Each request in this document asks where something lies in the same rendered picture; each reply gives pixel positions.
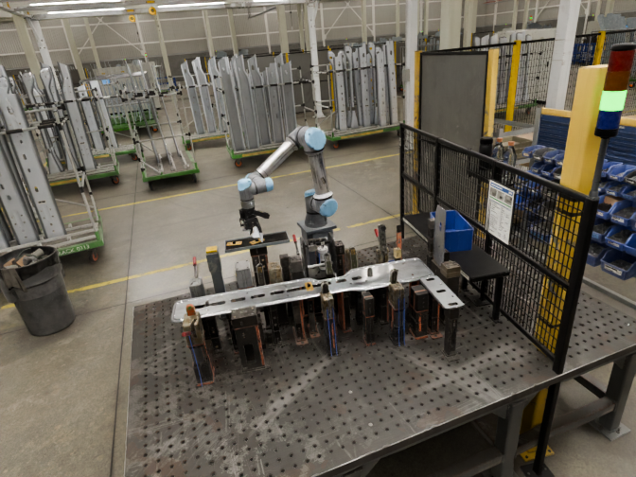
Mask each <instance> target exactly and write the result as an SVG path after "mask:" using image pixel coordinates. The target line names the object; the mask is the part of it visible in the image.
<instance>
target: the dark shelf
mask: <svg viewBox="0 0 636 477"><path fill-rule="evenodd" d="M430 218H431V215H430V212H426V213H419V214H413V215H408V216H403V220H404V221H405V222H406V223H407V224H408V225H410V226H411V227H412V228H413V229H414V230H415V231H416V232H417V233H418V234H419V235H420V236H421V237H422V238H424V239H425V240H426V241H427V237H428V219H430ZM427 242H428V241H427ZM451 260H454V261H455V262H456V263H458V264H459V265H460V266H461V274H462V275H463V276H464V277H465V278H466V279H467V280H468V281H469V282H470V283H473V282H478V281H483V280H488V279H493V278H498V277H504V276H509V275H510V271H509V270H508V269H506V268H505V266H504V265H502V264H501V263H500V262H498V261H497V260H496V259H494V258H493V257H492V256H490V255H489V254H487V253H486V252H485V251H483V250H482V249H481V248H480V247H478V246H477V245H476V244H474V243H473V242H472V248H471V250H468V251H458V252H450V261H451Z"/></svg>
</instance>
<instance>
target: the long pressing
mask: <svg viewBox="0 0 636 477"><path fill-rule="evenodd" d="M403 263H404V264H403ZM368 268H372V269H373V276H372V277H369V276H367V269H368ZM393 268H396V269H397V270H398V273H397V281H398V282H399V283H400V284H404V283H410V282H415V281H419V280H420V278H425V277H430V276H434V273H433V272H432V271H431V270H430V269H429V268H428V267H427V265H426V264H425V263H424V262H423V261H422V260H420V259H419V258H417V257H413V258H407V259H402V260H397V261H391V262H386V263H381V264H376V265H370V266H364V267H360V268H354V269H351V270H349V271H348V272H347V273H346V274H345V275H343V276H339V277H333V278H328V279H323V280H326V281H327V282H330V283H331V284H330V285H328V289H329V290H330V292H331V294H334V293H339V292H349V291H357V292H363V291H369V290H374V289H379V288H384V287H389V276H390V270H391V269H393ZM412 274H413V275H412ZM358 276H360V277H361V278H362V279H357V280H353V279H352V278H353V277H358ZM343 279H345V280H346V281H345V282H341V283H336V281H337V280H343ZM323 280H316V279H313V278H301V279H296V280H291V281H286V282H280V283H275V284H270V285H264V286H259V287H253V288H249V289H243V290H237V291H228V292H223V293H217V294H211V295H207V296H201V297H196V298H190V299H185V300H180V301H177V302H176V303H175V304H174V306H173V309H172V314H171V319H170V320H171V322H172V323H182V322H183V321H184V315H185V314H186V305H187V304H193V305H194V307H197V306H201V305H204V308H201V309H195V310H196V311H198V312H199V313H200V315H201V319H202V318H207V317H212V316H217V315H223V314H227V313H231V310H233V309H243V308H248V307H252V306H256V309H257V308H263V307H268V306H272V305H278V304H283V303H288V302H293V301H298V300H303V299H309V298H313V297H319V296H320V292H321V286H320V287H315V288H314V290H313V291H307V289H304V290H300V291H290V292H287V290H290V289H295V288H301V287H306V286H305V283H306V282H311V284H312V285H316V284H321V282H322V281H323ZM285 286H286V287H285ZM280 291H284V292H283V293H280V294H274V295H271V292H280ZM247 292H248V293H247ZM260 294H265V296H263V297H258V298H253V299H252V298H251V296H254V295H260ZM239 298H245V300H242V301H238V302H231V300H233V299H239ZM207 300H208V301H209V304H210V306H207V307H206V306H205V301H207ZM222 301H225V304H221V305H217V306H211V304H213V303H218V302H222Z"/></svg>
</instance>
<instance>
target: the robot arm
mask: <svg viewBox="0 0 636 477"><path fill-rule="evenodd" d="M325 143H326V136H325V134H324V133H323V131H321V130H320V129H318V128H314V127H310V126H301V127H299V128H297V129H295V130H294V131H293V132H292V133H291V134H290V135H289V136H287V138H286V141H285V142H284V143H283V144H282V145H281V146H280V147H279V148H278V149H277V150H276V151H275V152H274V153H273V154H272V155H271V156H270V157H269V158H268V159H267V160H266V161H265V162H264V163H262V164H261V165H260V166H259V167H258V168H257V169H256V170H255V171H254V172H253V173H249V174H247V175H246V177H245V179H241V180H239V181H238V193H239V197H240V204H241V207H242V208H241V209H239V214H240V218H239V222H240V221H242V224H241V222H240V227H241V226H244V229H243V230H242V231H243V232H244V231H249V235H251V234H252V233H253V227H254V233H253V234H252V237H253V238H260V240H261V242H263V235H262V230H261V226H260V224H259V222H258V219H257V217H256V216H260V217H262V218H264V219H268V218H269V217H270V215H269V213H267V212H262V211H259V210H255V200H254V195H256V194H260V193H264V192H268V191H271V190H273V189H274V183H273V180H272V179H271V178H267V177H268V176H269V175H270V174H271V173H272V172H273V171H274V170H275V169H276V168H277V167H278V166H279V165H280V164H281V163H282V162H283V161H284V160H285V159H286V158H287V157H289V156H290V155H291V154H292V153H293V152H294V151H295V150H298V149H299V148H301V147H304V152H305V154H306V155H307V156H308V158H309V166H310V171H311V176H312V181H313V184H314V189H310V190H307V191H306V192H305V203H306V211H307V214H306V218H305V225H306V226H307V227H309V228H319V227H323V226H325V225H327V217H330V216H332V215H333V214H334V213H335V212H336V211H337V208H338V204H337V202H336V201H335V200H334V199H333V195H332V192H331V191H330V190H329V188H328V182H327V174H326V168H325V163H324V157H323V151H324V149H325V148H324V145H325ZM255 226H256V227H255Z"/></svg>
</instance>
